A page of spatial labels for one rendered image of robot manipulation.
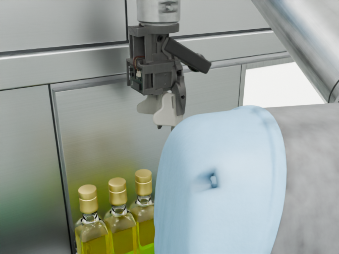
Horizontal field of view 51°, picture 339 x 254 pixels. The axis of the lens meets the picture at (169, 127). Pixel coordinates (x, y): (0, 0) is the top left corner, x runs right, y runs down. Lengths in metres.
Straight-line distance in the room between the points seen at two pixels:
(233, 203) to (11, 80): 0.60
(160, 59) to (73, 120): 0.23
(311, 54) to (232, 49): 0.57
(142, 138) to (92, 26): 0.27
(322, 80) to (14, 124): 0.59
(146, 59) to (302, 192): 0.48
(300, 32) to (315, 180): 0.22
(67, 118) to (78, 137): 0.05
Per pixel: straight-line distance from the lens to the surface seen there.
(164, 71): 0.62
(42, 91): 0.76
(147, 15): 0.61
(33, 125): 0.78
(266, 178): 0.17
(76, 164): 0.80
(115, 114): 0.79
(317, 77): 0.35
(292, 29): 0.39
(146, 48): 0.62
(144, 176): 0.72
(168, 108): 0.65
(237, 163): 0.17
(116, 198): 0.71
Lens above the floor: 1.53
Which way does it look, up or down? 23 degrees down
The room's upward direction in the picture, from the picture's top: straight up
